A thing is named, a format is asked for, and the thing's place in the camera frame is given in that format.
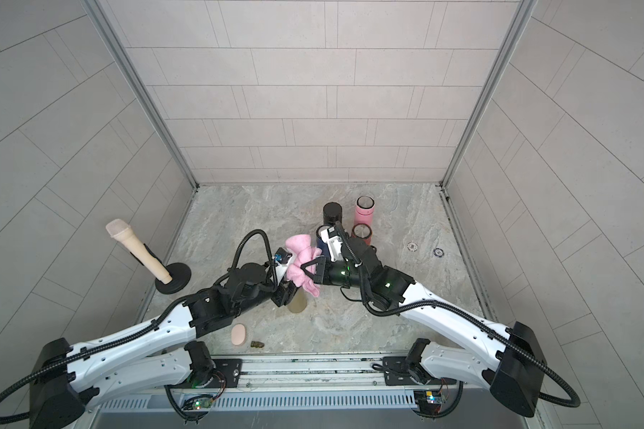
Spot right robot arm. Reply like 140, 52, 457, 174
295, 237, 581, 418

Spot aluminium front rail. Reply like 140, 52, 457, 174
85, 350, 535, 397

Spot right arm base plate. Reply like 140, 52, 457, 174
371, 356, 458, 387

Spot circuit board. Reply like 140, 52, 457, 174
182, 394, 214, 412
413, 391, 445, 415

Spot pink oval soap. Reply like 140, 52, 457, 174
231, 324, 247, 347

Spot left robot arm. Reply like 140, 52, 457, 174
0, 263, 297, 428

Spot right circuit board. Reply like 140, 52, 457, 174
413, 391, 445, 415

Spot beige microphone-shaped holder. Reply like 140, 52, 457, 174
106, 219, 191, 295

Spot pink cloth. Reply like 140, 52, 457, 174
284, 234, 322, 298

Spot black thermos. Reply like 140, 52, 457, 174
323, 202, 343, 226

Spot red thermos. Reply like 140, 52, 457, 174
352, 223, 373, 246

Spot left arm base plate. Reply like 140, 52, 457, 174
174, 359, 243, 389

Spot blue thermos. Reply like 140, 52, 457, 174
316, 225, 331, 259

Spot pink thermos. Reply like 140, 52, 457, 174
354, 195, 376, 226

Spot left circuit board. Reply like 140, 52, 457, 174
182, 394, 214, 412

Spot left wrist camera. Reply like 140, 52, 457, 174
274, 248, 295, 283

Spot gold thermos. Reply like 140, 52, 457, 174
287, 288, 308, 314

